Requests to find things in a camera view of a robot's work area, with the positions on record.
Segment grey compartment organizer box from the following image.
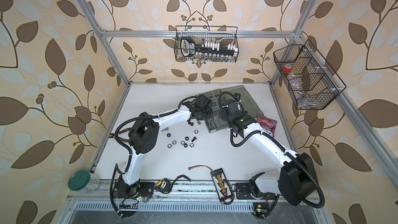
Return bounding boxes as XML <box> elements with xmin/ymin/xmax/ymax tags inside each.
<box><xmin>204</xmin><ymin>85</ymin><xmax>264</xmax><ymax>133</ymax></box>

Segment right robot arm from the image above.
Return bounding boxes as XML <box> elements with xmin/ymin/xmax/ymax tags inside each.
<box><xmin>218</xmin><ymin>92</ymin><xmax>325</xmax><ymax>208</ymax></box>

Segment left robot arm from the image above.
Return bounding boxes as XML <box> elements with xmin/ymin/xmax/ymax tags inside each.
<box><xmin>109</xmin><ymin>94</ymin><xmax>213</xmax><ymax>198</ymax></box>

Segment pink candy bag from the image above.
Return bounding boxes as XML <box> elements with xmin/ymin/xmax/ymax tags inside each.
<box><xmin>257</xmin><ymin>114</ymin><xmax>277</xmax><ymax>137</ymax></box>

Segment socket set holder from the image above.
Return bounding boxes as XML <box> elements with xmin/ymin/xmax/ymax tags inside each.
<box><xmin>179</xmin><ymin>37</ymin><xmax>239</xmax><ymax>57</ymax></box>

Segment red cap bottle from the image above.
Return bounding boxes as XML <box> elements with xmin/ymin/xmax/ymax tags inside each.
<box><xmin>282</xmin><ymin>63</ymin><xmax>293</xmax><ymax>74</ymax></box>

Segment black charger board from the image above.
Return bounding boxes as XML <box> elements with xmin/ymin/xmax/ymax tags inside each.
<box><xmin>210</xmin><ymin>168</ymin><xmax>235</xmax><ymax>205</ymax></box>

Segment yellow black tape measure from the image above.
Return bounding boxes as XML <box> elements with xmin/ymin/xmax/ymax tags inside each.
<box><xmin>154</xmin><ymin>178</ymin><xmax>172</xmax><ymax>195</ymax></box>

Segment green lid jar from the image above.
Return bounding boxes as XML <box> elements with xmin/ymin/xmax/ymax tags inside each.
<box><xmin>67</xmin><ymin>171</ymin><xmax>100</xmax><ymax>194</ymax></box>

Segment red black cable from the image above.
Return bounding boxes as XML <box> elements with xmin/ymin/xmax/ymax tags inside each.
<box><xmin>188</xmin><ymin>164</ymin><xmax>214</xmax><ymax>172</ymax></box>

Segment center wire basket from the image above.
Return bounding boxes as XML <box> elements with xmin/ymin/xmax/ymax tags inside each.
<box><xmin>174</xmin><ymin>25</ymin><xmax>239</xmax><ymax>63</ymax></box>

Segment wire basket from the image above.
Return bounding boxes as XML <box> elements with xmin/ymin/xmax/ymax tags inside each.
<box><xmin>174</xmin><ymin>25</ymin><xmax>239</xmax><ymax>63</ymax></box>
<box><xmin>273</xmin><ymin>39</ymin><xmax>346</xmax><ymax>110</ymax></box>

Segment right wire basket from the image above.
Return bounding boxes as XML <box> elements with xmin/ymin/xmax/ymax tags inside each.
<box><xmin>273</xmin><ymin>39</ymin><xmax>346</xmax><ymax>110</ymax></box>

